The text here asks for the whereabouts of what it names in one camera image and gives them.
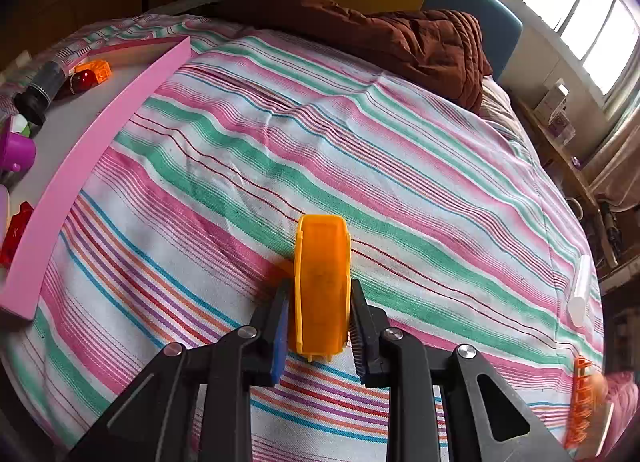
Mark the white and green device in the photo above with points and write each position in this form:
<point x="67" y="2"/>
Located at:
<point x="20" y="124"/>

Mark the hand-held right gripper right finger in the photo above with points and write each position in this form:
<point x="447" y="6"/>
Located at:
<point x="359" y="342"/>

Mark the purple and white carton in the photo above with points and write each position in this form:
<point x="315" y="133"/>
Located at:
<point x="562" y="127"/>

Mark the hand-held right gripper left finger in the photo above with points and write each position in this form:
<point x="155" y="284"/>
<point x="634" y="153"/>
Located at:
<point x="279" y="347"/>

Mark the red plastic toy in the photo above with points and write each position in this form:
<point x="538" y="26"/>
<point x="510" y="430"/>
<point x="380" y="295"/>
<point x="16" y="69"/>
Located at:
<point x="15" y="234"/>

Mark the orange plastic mould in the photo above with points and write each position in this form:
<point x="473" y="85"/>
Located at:
<point x="320" y="287"/>

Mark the pink-rimmed white tray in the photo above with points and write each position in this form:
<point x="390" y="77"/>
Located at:
<point x="100" y="121"/>

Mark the orange toy with red ball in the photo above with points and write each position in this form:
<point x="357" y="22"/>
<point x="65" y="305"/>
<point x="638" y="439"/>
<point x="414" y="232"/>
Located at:
<point x="95" y="69"/>

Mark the rust brown quilt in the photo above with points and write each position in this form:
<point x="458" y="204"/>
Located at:
<point x="400" y="41"/>

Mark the striped blanket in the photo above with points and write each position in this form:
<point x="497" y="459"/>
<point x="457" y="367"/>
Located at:
<point x="350" y="166"/>

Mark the black cylinder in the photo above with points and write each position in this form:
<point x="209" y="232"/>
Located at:
<point x="42" y="84"/>

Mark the purple heart-shaped brush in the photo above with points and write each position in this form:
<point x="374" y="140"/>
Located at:
<point x="3" y="212"/>

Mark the cluttered side table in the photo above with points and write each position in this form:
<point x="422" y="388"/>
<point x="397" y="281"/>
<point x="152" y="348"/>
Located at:
<point x="617" y="252"/>

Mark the person's reddish garment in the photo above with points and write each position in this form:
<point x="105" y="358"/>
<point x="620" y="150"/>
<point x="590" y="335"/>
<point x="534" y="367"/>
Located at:
<point x="622" y="397"/>

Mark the white plastic tube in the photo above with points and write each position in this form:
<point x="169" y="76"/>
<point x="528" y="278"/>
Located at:
<point x="580" y="289"/>

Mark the beige curtain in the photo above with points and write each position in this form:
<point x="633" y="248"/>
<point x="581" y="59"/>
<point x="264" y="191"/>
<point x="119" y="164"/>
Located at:
<point x="617" y="161"/>

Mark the orange plastic comb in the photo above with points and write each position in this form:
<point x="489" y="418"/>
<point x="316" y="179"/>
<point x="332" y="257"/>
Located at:
<point x="580" y="402"/>

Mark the wooden ledge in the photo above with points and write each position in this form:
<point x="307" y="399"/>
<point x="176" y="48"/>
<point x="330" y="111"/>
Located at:
<point x="560" y="156"/>

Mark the magenta plastic strainer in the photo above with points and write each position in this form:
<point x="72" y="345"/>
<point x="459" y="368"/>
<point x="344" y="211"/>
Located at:
<point x="17" y="151"/>

